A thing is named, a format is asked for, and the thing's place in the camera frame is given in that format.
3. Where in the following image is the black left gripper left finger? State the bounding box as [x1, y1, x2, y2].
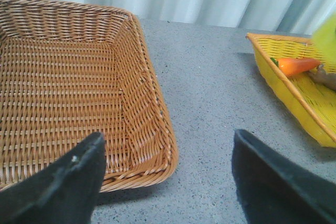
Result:
[1, 132, 106, 223]

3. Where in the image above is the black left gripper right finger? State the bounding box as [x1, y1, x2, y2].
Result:
[232, 129, 335, 223]

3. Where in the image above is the yellow woven basket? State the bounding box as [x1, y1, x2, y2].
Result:
[246, 33, 335, 147]

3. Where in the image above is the brown wicker basket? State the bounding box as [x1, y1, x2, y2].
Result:
[1, 0, 179, 192]

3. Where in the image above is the orange toy carrot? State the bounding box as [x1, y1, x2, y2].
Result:
[270, 57, 321, 77]

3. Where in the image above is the brown ginger-like object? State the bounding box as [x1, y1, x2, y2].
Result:
[307, 64, 336, 91]

